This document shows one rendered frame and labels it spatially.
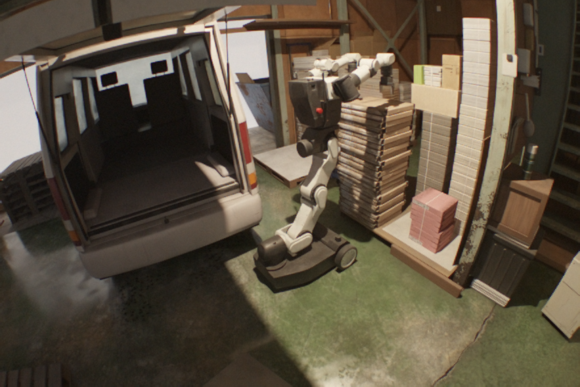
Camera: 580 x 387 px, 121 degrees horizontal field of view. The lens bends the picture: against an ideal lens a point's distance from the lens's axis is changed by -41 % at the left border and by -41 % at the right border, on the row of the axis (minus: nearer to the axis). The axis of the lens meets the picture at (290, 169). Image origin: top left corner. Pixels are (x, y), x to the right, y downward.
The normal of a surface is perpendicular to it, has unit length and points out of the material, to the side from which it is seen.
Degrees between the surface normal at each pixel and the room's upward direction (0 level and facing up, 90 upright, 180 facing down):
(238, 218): 88
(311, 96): 90
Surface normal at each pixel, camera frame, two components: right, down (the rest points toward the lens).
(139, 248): 0.47, 0.25
